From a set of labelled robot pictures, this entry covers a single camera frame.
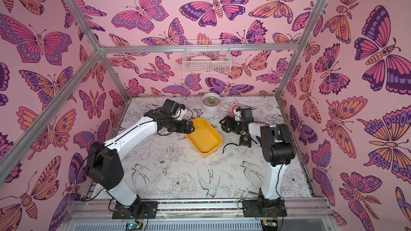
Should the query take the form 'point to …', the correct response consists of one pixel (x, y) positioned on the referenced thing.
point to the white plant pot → (211, 102)
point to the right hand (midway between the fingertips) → (221, 124)
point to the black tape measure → (244, 140)
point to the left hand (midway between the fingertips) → (190, 127)
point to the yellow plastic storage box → (205, 138)
